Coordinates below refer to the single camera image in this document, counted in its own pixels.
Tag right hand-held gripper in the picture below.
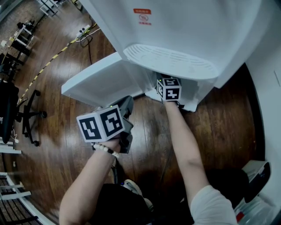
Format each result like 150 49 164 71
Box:
156 73 183 103

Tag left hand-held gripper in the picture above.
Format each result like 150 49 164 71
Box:
76 95 134 154

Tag white water dispenser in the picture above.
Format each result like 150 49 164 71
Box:
61 0 263 113

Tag person's left forearm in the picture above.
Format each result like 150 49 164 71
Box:
58 138 122 225

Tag person's right forearm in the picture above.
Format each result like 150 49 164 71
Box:
163 100 211 207

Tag person's left white shoe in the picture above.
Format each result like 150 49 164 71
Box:
122 179 154 211

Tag white power strip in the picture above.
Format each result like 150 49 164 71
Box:
76 24 91 38

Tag yellow black floor tape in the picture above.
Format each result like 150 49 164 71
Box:
17 39 77 105

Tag person's black trousers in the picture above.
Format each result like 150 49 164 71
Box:
87 168 251 225

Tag black office chair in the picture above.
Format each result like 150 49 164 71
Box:
0 78 48 147

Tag white and black appliance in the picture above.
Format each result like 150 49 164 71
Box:
241 160 272 204

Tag person's white shirt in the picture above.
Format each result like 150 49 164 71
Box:
190 184 239 225

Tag white slatted rack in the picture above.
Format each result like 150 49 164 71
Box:
0 171 33 201

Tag white bead bracelet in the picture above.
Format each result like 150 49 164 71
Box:
93 143 121 159

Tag long black floor cable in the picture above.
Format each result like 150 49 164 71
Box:
79 33 94 66

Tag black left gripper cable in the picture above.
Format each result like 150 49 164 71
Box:
110 157 124 185

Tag white and yellow cable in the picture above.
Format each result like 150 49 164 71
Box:
75 21 102 43

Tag white charger with cable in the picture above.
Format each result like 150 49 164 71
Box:
10 129 20 144

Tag white frame table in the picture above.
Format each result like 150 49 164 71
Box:
8 20 36 56
38 0 60 18

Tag white desk frame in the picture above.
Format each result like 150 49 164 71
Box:
0 136 22 155

